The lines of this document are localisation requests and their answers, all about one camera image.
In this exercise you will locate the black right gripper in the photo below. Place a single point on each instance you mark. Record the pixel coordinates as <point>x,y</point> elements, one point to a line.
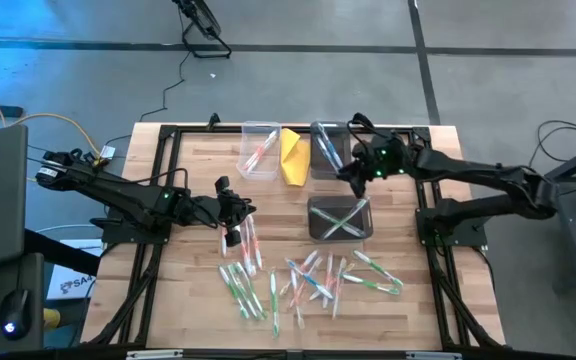
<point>380,157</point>

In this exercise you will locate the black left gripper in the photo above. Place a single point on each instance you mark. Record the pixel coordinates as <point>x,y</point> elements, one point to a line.
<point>223,210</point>

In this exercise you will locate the blue toothbrush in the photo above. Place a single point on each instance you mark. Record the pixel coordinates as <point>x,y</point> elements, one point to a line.
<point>310,280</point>
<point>325,154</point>
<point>330,147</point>

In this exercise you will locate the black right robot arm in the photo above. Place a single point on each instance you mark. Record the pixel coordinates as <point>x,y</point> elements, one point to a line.
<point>468,172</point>

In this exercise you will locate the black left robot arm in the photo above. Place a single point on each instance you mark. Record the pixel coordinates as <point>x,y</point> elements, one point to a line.
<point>118,192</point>

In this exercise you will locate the dark translucent plastic bin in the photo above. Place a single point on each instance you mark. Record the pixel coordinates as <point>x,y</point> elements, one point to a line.
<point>340,202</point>
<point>340,137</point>

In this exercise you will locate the yellow cloth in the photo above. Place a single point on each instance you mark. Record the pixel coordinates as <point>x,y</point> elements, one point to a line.
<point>295,165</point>

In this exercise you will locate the clear plastic bin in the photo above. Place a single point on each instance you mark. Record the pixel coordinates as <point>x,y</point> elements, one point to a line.
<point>270,167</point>

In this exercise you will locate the white printed box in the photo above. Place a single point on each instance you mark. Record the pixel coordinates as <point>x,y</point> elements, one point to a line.
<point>75,287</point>

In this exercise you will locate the black diagonal bar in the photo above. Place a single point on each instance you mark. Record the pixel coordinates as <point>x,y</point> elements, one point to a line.
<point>63,252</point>

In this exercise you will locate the small yellow object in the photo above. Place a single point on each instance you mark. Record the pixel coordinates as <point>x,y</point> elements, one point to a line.
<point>52,319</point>

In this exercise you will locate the black computer desk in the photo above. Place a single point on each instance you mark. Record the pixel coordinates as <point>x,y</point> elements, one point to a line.
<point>28,270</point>

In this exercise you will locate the black metal floor stand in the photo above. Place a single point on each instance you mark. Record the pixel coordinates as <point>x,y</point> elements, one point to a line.
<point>200,15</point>

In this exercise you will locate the black computer mouse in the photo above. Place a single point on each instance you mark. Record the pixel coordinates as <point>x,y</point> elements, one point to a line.
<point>15,310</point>

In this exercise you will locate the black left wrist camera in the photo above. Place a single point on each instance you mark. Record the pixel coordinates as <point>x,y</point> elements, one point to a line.
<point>222,185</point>

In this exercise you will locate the silver bracket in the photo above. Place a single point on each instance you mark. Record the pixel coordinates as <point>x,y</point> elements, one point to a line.
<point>433,356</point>
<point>155,355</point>

